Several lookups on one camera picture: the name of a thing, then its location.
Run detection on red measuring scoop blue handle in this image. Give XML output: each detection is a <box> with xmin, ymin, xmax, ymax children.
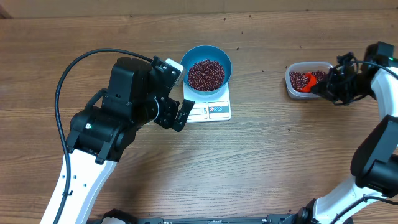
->
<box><xmin>296</xmin><ymin>73</ymin><xmax>317</xmax><ymax>93</ymax></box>

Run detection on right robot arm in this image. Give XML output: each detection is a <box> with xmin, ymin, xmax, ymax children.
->
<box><xmin>265</xmin><ymin>42</ymin><xmax>397</xmax><ymax>223</ymax></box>

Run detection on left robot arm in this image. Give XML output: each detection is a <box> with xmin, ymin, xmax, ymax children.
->
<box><xmin>41</xmin><ymin>57</ymin><xmax>193</xmax><ymax>223</ymax></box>

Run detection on white digital kitchen scale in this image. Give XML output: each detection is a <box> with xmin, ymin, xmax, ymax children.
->
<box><xmin>183</xmin><ymin>84</ymin><xmax>232</xmax><ymax>123</ymax></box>

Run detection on blue bowl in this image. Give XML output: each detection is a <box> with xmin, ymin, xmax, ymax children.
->
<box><xmin>180</xmin><ymin>45</ymin><xmax>233</xmax><ymax>95</ymax></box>

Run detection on red beans in bowl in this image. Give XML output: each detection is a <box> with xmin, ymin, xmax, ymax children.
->
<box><xmin>187</xmin><ymin>59</ymin><xmax>225</xmax><ymax>91</ymax></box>

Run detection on red beans in container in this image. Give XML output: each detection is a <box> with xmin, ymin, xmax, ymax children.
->
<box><xmin>289</xmin><ymin>71</ymin><xmax>326</xmax><ymax>91</ymax></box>

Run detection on clear plastic container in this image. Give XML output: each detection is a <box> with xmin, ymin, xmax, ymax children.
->
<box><xmin>285</xmin><ymin>62</ymin><xmax>333</xmax><ymax>100</ymax></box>

